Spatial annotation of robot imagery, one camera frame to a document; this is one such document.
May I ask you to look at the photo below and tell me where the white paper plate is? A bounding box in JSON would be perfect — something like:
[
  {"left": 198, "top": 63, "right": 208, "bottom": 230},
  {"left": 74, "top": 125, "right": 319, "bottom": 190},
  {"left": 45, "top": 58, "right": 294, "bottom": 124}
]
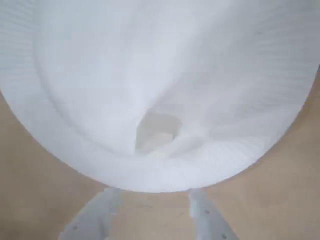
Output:
[{"left": 0, "top": 0, "right": 320, "bottom": 195}]

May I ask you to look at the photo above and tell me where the white cube block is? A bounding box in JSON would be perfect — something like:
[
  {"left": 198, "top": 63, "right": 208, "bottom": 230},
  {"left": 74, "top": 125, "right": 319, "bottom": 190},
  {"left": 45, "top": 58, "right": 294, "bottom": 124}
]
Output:
[{"left": 134, "top": 112, "right": 183, "bottom": 158}]

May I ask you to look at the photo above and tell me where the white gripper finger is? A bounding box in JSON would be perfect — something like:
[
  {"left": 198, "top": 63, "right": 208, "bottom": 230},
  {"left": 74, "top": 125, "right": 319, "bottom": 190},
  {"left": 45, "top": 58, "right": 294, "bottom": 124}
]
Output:
[
  {"left": 58, "top": 187, "right": 123, "bottom": 240},
  {"left": 188, "top": 188, "right": 238, "bottom": 240}
]

